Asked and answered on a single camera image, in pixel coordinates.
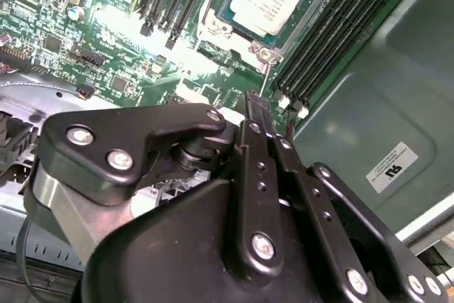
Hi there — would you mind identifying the metal socket cover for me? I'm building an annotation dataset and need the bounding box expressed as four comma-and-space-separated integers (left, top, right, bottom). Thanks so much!
198, 0, 331, 70

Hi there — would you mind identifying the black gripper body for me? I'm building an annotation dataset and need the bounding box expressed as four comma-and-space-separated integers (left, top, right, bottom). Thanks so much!
70, 136, 342, 303

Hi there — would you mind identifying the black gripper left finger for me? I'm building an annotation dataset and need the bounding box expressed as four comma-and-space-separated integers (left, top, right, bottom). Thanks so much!
23, 92, 285, 285

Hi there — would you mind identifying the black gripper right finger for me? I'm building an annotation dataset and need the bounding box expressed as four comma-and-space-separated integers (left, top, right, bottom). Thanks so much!
264, 98, 450, 303

